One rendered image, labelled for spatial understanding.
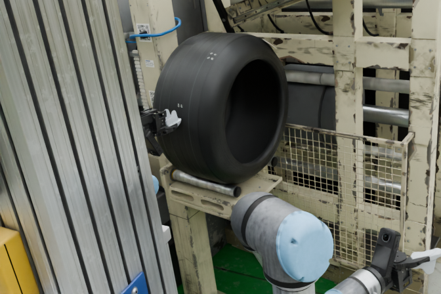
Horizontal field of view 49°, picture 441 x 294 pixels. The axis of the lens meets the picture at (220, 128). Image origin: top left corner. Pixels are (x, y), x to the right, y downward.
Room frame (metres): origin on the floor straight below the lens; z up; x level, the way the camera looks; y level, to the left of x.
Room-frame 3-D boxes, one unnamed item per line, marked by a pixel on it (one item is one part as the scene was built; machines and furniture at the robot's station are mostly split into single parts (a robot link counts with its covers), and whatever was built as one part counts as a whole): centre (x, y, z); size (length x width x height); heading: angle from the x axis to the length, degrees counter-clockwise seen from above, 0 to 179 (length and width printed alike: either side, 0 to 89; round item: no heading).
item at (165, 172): (1.99, 0.14, 0.90); 0.40 x 0.03 x 0.10; 140
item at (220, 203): (1.77, 0.10, 0.83); 0.36 x 0.09 x 0.06; 50
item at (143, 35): (2.02, 0.22, 1.51); 0.19 x 0.19 x 0.06; 50
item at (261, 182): (1.87, 0.01, 0.80); 0.37 x 0.36 x 0.02; 140
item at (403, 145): (1.98, -0.38, 0.65); 0.90 x 0.02 x 0.70; 50
